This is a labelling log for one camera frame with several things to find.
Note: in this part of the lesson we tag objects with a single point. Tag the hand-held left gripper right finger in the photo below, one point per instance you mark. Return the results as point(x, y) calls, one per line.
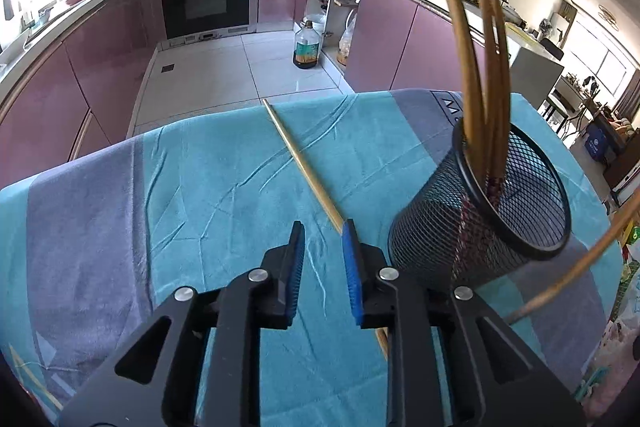
point(351, 277)

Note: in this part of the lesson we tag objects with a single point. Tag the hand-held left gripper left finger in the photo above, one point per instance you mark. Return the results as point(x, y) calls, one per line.
point(297, 267)

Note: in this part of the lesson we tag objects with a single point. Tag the black mesh utensil basket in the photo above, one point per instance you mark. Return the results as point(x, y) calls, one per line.
point(425, 247)

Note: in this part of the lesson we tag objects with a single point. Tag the brown bamboo chopstick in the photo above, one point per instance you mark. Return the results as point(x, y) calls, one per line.
point(300, 157)
point(575, 272)

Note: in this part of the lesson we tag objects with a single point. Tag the bunch of patterned-end chopsticks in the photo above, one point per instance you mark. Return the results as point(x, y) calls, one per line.
point(470, 57)

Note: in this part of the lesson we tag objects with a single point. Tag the teal and grey blanket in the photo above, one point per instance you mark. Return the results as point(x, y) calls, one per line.
point(200, 207)

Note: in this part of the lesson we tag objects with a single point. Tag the cooking oil bottle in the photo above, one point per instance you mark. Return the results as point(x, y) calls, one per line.
point(306, 49)

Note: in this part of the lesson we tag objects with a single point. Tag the clear plastic bag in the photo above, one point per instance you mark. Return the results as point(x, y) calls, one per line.
point(347, 42)

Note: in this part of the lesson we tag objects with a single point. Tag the pink kitchen base cabinet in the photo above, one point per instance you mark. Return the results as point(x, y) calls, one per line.
point(400, 42)
point(75, 72)

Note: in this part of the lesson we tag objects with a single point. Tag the white refrigerator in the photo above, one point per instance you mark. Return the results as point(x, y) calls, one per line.
point(535, 72)

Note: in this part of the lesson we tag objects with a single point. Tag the pink patterned cloth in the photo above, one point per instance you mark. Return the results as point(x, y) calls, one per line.
point(615, 357)

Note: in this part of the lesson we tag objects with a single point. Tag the blue bag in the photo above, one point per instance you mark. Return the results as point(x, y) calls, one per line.
point(597, 142)

